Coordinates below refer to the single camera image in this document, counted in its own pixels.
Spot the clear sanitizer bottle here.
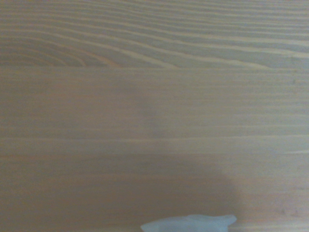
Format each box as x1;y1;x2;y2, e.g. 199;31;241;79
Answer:
140;214;238;232

